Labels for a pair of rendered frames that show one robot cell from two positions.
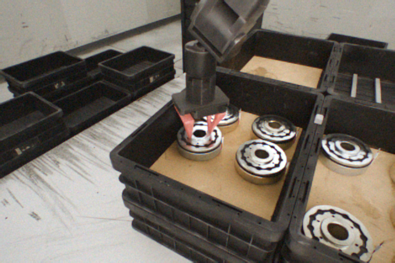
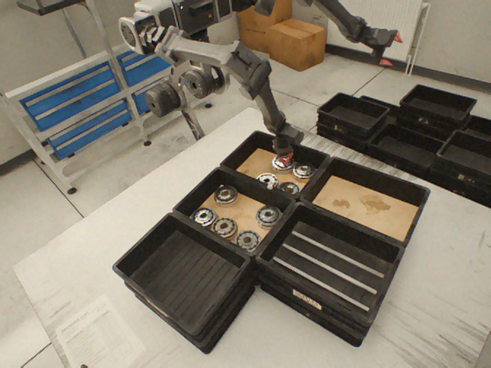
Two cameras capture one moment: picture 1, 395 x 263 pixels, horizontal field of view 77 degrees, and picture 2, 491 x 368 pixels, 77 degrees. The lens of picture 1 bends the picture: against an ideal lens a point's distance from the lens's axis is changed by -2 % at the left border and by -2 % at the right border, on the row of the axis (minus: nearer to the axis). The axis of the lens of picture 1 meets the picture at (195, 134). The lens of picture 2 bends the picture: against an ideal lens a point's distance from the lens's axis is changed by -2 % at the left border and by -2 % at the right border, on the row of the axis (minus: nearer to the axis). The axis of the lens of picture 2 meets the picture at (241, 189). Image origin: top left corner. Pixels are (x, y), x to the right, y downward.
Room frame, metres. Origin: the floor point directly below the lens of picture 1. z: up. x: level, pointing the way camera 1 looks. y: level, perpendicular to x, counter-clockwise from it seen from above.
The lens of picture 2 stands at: (0.50, -1.10, 1.84)
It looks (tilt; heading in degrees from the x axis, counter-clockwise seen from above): 46 degrees down; 105
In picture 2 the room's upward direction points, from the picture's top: 9 degrees counter-clockwise
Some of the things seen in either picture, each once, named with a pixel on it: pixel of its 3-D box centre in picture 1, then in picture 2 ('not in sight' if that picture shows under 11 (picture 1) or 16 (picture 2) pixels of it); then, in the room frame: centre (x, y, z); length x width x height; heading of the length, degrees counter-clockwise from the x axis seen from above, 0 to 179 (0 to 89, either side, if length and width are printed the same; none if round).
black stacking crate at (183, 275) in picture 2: not in sight; (183, 271); (0.12, -0.60, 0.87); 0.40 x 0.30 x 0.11; 151
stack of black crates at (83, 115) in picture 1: (95, 125); (400, 162); (1.20, 0.61, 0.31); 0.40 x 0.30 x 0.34; 144
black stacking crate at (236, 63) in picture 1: (277, 71); (362, 205); (0.75, -0.26, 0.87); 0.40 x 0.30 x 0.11; 151
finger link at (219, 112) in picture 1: (204, 116); (283, 155); (0.44, -0.02, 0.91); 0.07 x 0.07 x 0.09; 21
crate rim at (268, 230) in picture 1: (232, 124); (274, 162); (0.40, -0.07, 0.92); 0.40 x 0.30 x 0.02; 151
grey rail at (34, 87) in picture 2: not in sight; (109, 54); (-1.01, 1.23, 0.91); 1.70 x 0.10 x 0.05; 54
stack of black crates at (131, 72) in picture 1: (142, 90); (467, 182); (1.52, 0.37, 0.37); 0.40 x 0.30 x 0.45; 144
